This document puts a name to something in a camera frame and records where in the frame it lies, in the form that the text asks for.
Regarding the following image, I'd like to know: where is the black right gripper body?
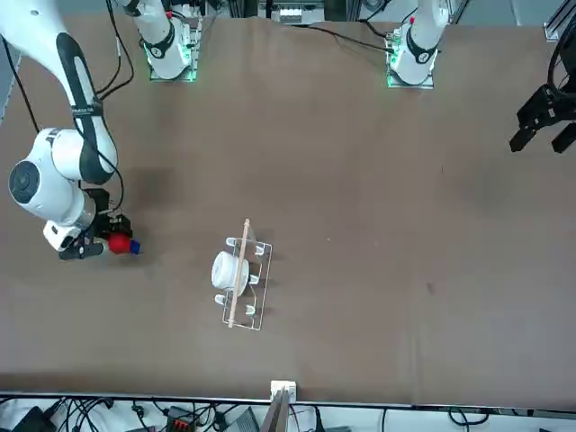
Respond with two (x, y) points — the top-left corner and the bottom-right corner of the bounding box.
(79, 188), (123, 242)

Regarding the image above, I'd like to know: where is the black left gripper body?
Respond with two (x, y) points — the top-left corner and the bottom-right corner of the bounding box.
(546, 84), (576, 122)

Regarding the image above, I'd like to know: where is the red wooden cube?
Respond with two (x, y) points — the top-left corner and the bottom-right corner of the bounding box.
(109, 232), (132, 257)

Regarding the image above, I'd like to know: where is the white ceramic cup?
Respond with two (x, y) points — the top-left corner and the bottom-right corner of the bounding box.
(211, 250), (251, 296)

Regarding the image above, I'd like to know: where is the wooden stick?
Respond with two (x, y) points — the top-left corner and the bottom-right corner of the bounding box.
(227, 219), (251, 329)

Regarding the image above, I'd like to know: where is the black power adapter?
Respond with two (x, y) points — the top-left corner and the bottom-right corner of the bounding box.
(8, 406), (58, 432)

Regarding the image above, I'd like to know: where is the black and red device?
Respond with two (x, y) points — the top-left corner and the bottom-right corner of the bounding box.
(165, 406), (200, 432)

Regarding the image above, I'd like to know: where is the small white box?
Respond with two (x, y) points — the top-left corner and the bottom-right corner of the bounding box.
(270, 380), (299, 401)

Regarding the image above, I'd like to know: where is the grey flat device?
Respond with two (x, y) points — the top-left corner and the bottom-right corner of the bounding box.
(232, 407), (261, 432)

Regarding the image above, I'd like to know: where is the grey upright panel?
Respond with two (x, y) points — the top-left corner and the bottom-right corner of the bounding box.
(259, 389), (292, 432)

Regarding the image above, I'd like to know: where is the white power strip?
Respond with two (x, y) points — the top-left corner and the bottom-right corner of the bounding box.
(277, 4), (303, 27)

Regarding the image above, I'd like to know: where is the looped black cable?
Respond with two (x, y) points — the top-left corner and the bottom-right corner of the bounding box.
(547, 26), (576, 98)

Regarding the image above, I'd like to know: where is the aluminium frame profile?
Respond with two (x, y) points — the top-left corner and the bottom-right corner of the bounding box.
(543, 0), (576, 42)

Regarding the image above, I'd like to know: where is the white wire cup rack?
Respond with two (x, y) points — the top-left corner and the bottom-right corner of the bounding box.
(214, 236), (275, 332)

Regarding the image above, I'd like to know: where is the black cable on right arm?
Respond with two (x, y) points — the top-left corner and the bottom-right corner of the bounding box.
(94, 0), (136, 100)

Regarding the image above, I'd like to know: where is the black cable across table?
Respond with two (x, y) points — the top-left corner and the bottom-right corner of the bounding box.
(305, 24), (393, 53)

